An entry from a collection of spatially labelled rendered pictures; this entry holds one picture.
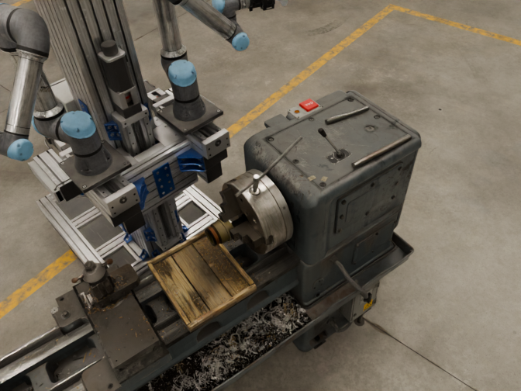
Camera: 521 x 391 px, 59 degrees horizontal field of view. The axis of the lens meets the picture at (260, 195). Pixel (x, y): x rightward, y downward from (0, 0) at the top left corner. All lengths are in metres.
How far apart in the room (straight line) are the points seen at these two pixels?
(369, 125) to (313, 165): 0.33
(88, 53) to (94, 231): 1.41
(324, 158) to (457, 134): 2.40
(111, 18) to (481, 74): 3.62
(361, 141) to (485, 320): 1.51
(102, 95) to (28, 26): 0.50
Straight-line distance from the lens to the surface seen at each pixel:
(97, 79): 2.05
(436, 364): 2.78
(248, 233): 1.71
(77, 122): 1.90
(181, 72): 2.06
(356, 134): 1.89
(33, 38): 1.70
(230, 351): 2.08
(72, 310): 1.94
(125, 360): 1.70
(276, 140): 1.85
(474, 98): 4.52
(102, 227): 3.11
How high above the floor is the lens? 2.45
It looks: 47 degrees down
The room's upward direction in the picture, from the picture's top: 4 degrees counter-clockwise
